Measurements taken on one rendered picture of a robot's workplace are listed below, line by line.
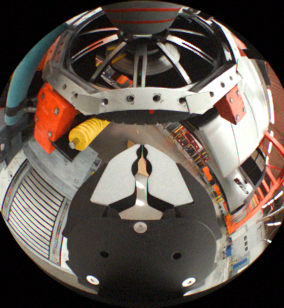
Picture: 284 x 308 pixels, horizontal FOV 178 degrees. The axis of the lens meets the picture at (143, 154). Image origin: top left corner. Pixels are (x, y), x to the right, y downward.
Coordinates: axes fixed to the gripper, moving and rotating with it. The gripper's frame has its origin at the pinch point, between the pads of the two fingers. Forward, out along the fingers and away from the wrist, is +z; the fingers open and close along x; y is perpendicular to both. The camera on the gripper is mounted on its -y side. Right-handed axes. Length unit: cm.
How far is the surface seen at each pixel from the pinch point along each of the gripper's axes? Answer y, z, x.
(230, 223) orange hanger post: 237, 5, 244
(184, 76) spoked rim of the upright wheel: -12.5, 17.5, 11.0
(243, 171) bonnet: 140, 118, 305
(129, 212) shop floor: 77, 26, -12
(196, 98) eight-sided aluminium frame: -6.2, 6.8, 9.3
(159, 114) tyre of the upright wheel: -0.7, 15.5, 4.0
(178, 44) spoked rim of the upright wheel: -24.8, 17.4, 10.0
